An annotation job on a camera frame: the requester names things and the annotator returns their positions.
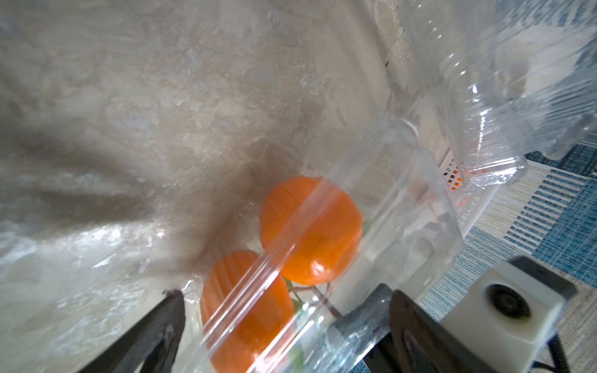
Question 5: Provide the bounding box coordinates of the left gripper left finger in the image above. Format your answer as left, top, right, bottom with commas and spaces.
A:
80, 290, 186, 373

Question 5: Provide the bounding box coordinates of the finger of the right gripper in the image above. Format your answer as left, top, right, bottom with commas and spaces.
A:
326, 284, 393, 372

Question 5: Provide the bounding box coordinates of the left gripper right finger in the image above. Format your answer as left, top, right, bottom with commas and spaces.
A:
390, 291, 494, 373

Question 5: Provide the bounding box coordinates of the clear clamshell container front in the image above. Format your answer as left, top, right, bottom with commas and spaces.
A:
174, 115, 463, 372

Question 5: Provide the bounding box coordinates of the clear clamshell container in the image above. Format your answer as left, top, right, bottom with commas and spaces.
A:
174, 115, 463, 372
398, 0, 596, 187

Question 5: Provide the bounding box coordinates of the orange pair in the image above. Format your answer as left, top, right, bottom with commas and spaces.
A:
199, 175, 365, 372

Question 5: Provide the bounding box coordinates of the white plastic perforated basket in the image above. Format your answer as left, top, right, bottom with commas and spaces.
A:
439, 150, 500, 237

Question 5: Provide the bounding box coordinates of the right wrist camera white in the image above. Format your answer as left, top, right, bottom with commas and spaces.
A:
440, 256, 577, 372

